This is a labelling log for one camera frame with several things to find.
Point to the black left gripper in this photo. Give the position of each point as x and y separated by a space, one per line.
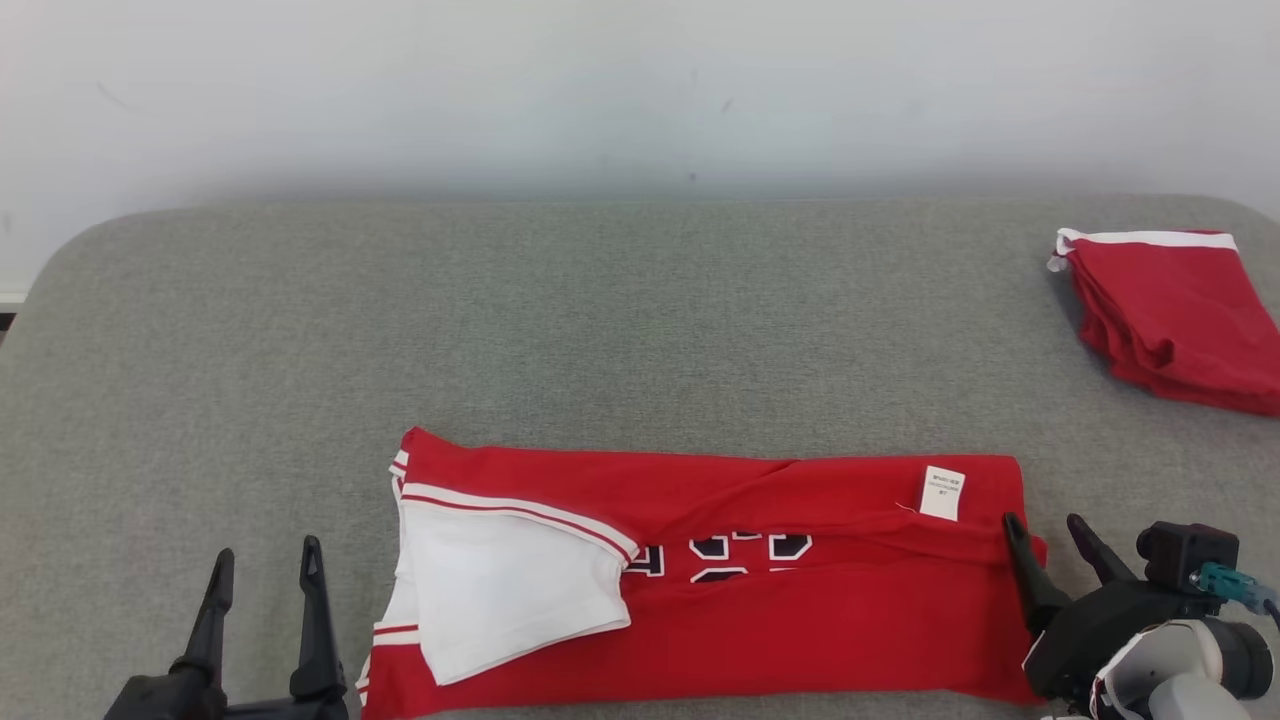
170 700

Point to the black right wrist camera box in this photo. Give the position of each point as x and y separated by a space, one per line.
1185 555

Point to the black and white baseboard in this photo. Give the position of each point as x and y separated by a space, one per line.
10 300

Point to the red white basketball jersey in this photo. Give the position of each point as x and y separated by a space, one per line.
800 620

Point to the red shorts with white trim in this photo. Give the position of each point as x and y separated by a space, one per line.
1170 310

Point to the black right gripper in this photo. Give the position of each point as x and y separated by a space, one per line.
1100 625

